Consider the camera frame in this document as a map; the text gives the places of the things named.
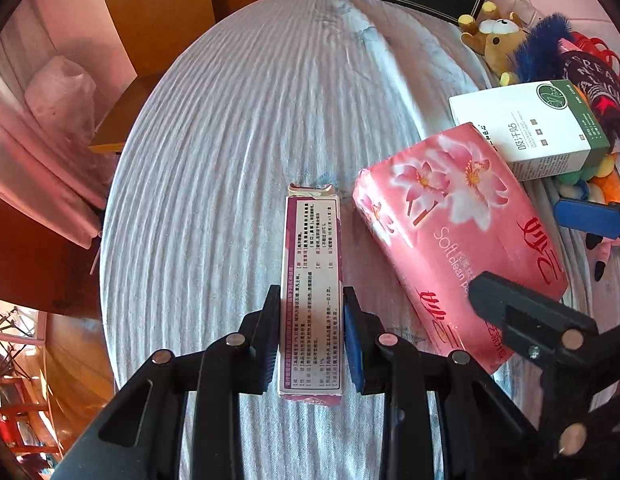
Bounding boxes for long magenta carton box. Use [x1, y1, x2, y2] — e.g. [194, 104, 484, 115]
[280, 183, 347, 407]

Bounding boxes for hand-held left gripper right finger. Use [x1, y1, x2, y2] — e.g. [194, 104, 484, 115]
[342, 286, 540, 480]

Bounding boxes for colourful pom-pom plush toy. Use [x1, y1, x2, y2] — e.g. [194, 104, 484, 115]
[557, 152, 620, 206]

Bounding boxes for white wall switch panel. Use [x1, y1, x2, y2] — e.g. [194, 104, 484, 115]
[507, 0, 538, 26]

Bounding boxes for blue feather duster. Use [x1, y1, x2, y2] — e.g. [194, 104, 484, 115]
[512, 14, 575, 85]

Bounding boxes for red ribbon bow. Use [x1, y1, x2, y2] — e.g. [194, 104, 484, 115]
[572, 32, 620, 68]

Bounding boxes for white plastic bag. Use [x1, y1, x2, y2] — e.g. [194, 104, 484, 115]
[27, 55, 98, 136]

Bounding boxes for white green carton box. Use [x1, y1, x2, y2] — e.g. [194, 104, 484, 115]
[449, 80, 613, 182]

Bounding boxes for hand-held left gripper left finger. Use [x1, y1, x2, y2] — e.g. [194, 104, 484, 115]
[50, 285, 283, 480]

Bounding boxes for dark knit cap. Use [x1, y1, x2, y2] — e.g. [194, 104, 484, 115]
[560, 40, 620, 148]

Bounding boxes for brown plush toy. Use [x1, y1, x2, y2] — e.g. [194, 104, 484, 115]
[459, 1, 528, 86]

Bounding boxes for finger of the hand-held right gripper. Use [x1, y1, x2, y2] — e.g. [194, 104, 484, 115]
[467, 271, 620, 461]
[552, 199, 620, 241]

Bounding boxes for striped cloth covered desktop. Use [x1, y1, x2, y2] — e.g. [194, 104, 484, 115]
[102, 0, 620, 480]

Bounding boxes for pink flowered tissue pack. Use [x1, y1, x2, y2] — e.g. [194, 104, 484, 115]
[352, 122, 569, 376]

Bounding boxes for pink curtain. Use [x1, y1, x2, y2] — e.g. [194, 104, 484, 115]
[0, 20, 111, 251]

